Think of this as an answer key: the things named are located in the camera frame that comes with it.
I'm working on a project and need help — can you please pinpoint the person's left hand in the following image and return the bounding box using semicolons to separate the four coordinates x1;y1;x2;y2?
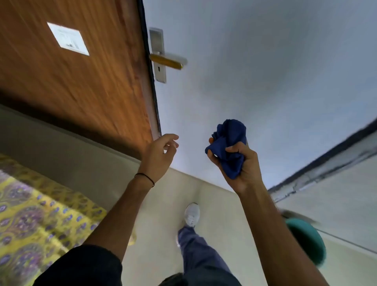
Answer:
138;134;179;185

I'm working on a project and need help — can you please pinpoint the person's right hand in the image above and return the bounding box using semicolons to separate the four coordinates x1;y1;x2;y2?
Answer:
207;137;263;195

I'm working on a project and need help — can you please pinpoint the dark blue cloth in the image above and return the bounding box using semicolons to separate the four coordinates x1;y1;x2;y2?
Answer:
205;119;248;180

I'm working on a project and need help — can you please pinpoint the person's right forearm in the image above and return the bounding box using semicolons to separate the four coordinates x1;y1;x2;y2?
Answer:
236;180;330;286

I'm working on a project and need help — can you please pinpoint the person's left forearm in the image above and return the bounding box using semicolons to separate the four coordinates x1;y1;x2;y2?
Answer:
85;174;155;263

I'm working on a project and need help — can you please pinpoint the black wrist band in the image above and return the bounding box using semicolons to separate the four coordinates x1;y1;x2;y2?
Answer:
135;173;155;188

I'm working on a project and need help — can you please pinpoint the white sneaker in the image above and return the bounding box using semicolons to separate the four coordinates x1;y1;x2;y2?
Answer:
184;203;201;228

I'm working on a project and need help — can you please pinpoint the brown wooden door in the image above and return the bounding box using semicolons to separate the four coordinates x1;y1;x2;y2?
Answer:
0;0;162;160

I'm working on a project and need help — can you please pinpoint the grey-blue trouser leg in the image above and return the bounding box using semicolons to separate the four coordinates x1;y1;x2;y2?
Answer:
177;226;242;286

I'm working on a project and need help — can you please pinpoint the teal round plastic container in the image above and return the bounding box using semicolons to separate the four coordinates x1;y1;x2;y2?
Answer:
283;217;327;268

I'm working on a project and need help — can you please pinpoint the white paper notice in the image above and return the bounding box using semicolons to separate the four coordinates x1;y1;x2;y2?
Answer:
47;22;90;56

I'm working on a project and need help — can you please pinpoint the black shirt sleeve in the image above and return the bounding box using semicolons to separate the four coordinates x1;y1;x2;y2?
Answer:
33;244;123;286

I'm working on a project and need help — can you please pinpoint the yellow purple patterned bedsheet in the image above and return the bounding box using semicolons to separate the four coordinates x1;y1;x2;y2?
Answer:
0;153;108;286

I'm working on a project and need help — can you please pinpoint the metal door handle, brass lever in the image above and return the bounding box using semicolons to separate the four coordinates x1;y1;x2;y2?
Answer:
149;27;188;84

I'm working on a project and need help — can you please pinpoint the dark wall skirting strip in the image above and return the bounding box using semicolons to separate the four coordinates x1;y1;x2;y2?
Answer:
267;117;377;204

